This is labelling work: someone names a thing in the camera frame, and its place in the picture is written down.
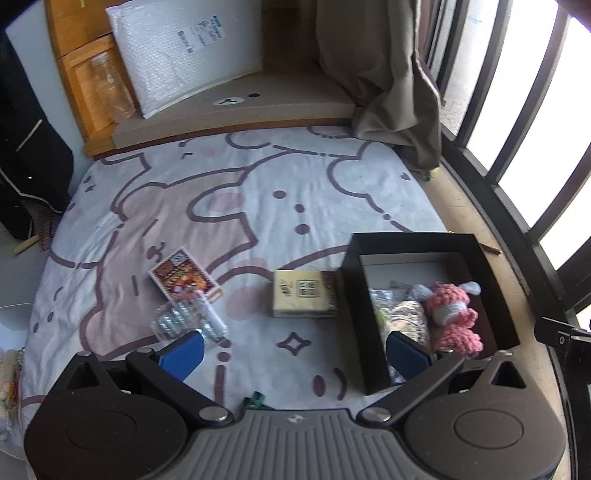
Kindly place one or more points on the red card box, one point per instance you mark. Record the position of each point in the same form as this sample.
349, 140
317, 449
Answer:
182, 274

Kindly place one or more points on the beige curtain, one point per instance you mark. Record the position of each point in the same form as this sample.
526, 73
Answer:
369, 69

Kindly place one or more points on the black cardboard box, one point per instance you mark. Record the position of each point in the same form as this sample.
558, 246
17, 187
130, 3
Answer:
358, 323

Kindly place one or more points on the beige small carton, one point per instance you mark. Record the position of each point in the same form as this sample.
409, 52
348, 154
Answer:
295, 293

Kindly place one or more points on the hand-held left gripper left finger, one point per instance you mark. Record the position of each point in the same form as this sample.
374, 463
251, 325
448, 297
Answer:
182, 356

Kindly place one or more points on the brown brush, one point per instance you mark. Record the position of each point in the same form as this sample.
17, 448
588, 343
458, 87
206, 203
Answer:
48, 228

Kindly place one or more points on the black jacket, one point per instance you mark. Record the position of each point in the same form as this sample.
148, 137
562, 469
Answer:
27, 161

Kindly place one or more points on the small green yellow object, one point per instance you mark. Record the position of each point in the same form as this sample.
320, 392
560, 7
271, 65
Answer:
427, 175

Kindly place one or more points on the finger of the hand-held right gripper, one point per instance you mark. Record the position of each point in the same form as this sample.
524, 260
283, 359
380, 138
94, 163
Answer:
561, 339

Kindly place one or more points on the wooden cabinet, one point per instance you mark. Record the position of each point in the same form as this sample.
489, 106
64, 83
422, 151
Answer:
78, 27

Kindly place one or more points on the white bubble mailer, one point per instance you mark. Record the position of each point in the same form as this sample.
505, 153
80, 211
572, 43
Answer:
184, 60

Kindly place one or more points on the pink crochet doll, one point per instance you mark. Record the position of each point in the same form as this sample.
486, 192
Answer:
450, 318

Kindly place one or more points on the clear plastic blister pack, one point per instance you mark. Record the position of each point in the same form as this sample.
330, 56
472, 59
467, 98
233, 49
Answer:
184, 316

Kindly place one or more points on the bag of rubber bands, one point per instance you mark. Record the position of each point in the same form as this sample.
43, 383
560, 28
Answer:
406, 314

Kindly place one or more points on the clear plastic jar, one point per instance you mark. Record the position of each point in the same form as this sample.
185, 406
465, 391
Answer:
111, 92

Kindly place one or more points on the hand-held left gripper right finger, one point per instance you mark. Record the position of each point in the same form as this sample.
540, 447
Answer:
406, 358

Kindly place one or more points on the brown pen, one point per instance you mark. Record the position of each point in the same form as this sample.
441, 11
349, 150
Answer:
491, 249

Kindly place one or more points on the wooden stick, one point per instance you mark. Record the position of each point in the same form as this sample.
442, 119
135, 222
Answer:
25, 247

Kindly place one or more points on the black window railing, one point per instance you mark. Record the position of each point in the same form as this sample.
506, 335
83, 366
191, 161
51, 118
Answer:
508, 203

